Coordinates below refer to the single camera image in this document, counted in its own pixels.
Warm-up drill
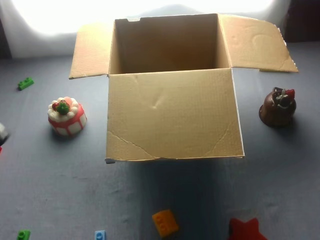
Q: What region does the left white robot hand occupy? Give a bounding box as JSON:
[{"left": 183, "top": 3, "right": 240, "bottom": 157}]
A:
[{"left": 0, "top": 122, "right": 10, "bottom": 147}]

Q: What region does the pink strawberry toy cake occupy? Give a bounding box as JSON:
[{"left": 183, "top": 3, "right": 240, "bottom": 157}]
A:
[{"left": 47, "top": 96, "right": 88, "bottom": 137}]

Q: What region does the cardboard box with flaps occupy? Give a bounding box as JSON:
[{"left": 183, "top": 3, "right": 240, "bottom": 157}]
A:
[{"left": 68, "top": 12, "right": 300, "bottom": 165}]

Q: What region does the chocolate toy cake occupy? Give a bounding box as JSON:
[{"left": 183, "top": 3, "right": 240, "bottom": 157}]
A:
[{"left": 258, "top": 86, "right": 298, "bottom": 129}]

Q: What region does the green toy block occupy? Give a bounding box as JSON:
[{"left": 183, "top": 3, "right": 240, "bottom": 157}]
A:
[
  {"left": 17, "top": 77, "right": 35, "bottom": 91},
  {"left": 16, "top": 229, "right": 32, "bottom": 240}
]

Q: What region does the grey table cloth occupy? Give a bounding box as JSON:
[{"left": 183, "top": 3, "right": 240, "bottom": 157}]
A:
[{"left": 0, "top": 41, "right": 320, "bottom": 240}]

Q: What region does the white backdrop cloth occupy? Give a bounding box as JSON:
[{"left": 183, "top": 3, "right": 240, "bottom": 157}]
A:
[{"left": 0, "top": 0, "right": 292, "bottom": 61}]

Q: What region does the orange toy block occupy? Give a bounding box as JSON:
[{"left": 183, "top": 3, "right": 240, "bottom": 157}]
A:
[{"left": 151, "top": 209, "right": 180, "bottom": 239}]

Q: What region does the red star toy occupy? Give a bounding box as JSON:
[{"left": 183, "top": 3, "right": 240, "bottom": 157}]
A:
[{"left": 227, "top": 217, "right": 269, "bottom": 240}]

